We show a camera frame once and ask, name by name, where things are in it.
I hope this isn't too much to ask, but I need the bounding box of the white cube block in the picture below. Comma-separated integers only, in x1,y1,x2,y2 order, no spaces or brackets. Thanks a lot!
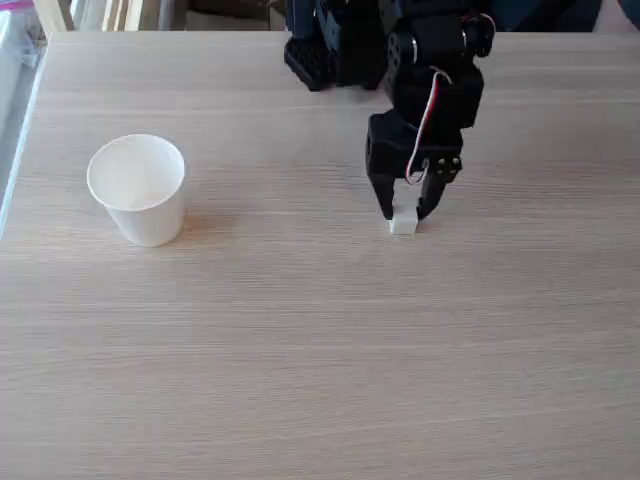
388,195,420,236

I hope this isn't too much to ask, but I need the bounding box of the person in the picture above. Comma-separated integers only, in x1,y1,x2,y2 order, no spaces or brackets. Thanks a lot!
492,0,604,34

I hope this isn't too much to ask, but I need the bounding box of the brown cardboard box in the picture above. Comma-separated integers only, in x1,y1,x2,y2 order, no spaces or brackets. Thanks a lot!
183,0,292,33

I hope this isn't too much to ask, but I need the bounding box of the white paper cup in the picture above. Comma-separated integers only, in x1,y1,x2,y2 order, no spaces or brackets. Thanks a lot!
85,133,187,248

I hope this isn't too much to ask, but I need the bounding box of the light wooden chair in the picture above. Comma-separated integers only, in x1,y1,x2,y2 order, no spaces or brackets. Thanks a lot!
31,0,169,35

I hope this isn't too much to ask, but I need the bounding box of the clear plastic storage box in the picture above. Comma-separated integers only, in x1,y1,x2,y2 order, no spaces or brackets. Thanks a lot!
0,0,50,71

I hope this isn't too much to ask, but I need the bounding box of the red and white servo cable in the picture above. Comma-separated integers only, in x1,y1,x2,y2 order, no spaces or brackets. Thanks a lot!
405,70,454,186

